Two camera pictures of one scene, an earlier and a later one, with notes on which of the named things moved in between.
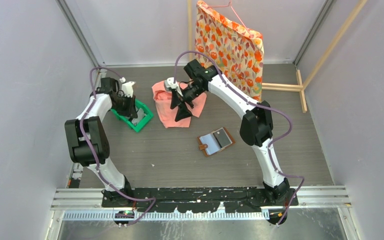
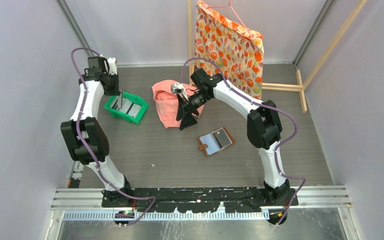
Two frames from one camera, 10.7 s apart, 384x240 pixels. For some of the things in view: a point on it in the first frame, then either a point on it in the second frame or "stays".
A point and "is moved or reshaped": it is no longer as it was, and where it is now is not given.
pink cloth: (162, 98) stays
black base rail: (201, 200) stays
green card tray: (144, 114) is moved or reshaped
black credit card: (221, 138) stays
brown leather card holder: (215, 141) stays
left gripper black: (131, 111) -> (116, 91)
